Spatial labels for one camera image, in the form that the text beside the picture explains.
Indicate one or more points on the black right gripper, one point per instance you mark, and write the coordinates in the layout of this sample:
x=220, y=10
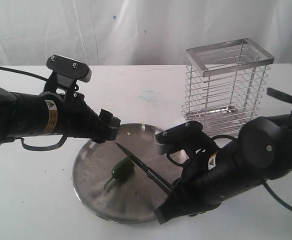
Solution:
x=185, y=199

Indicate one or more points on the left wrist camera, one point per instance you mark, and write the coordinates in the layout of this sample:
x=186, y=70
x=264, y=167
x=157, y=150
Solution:
x=65, y=74

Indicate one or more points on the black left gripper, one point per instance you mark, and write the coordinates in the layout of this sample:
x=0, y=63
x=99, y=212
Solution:
x=78, y=120

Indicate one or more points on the wire metal utensil holder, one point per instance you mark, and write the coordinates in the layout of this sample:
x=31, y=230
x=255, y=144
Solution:
x=224, y=83

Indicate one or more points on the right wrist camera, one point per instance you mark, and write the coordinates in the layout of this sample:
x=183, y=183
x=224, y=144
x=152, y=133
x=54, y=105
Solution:
x=188, y=137

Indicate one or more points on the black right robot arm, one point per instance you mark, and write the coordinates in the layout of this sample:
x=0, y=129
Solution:
x=262, y=151

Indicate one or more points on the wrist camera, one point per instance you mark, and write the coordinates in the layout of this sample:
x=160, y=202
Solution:
x=188, y=137
x=65, y=74

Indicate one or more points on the green pepper with stem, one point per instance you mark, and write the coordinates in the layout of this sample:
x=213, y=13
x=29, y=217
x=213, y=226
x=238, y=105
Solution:
x=121, y=171

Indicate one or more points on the white backdrop curtain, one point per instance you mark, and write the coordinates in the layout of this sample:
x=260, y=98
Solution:
x=137, y=32

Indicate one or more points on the round steel plate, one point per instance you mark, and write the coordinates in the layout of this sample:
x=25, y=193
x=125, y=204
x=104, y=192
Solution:
x=134, y=201

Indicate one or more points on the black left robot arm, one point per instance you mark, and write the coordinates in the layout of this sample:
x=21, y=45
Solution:
x=51, y=114

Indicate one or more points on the black knife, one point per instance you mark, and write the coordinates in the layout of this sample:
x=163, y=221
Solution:
x=152, y=174

